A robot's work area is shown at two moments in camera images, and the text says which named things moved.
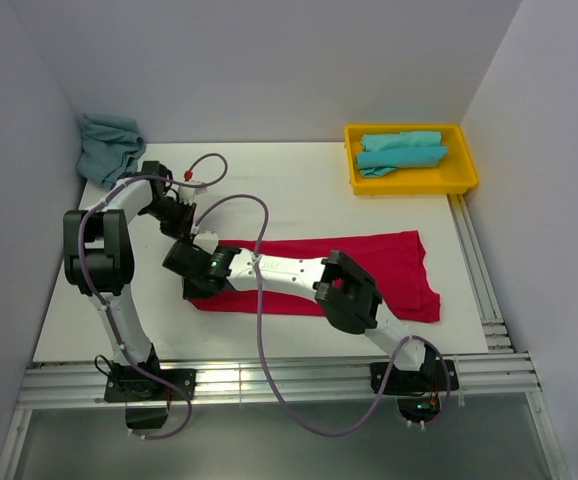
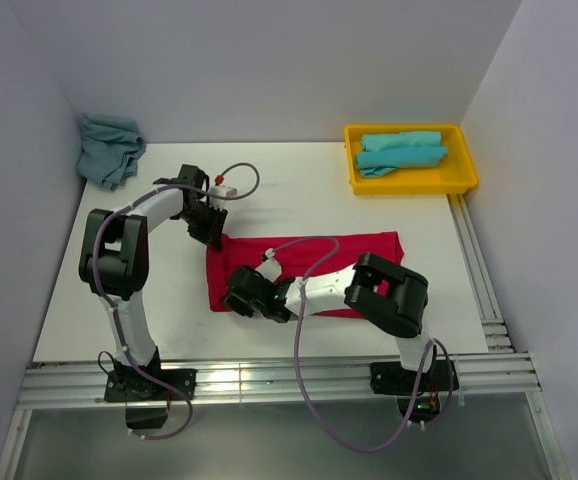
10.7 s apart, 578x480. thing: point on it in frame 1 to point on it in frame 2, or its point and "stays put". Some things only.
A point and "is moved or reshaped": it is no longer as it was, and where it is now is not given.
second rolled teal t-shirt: (373, 163) stays put
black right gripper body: (194, 289) to (242, 307)
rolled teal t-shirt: (415, 139) stays put
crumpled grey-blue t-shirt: (111, 149) stays put
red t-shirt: (392, 264) is moved or reshaped
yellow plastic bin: (456, 175) stays put
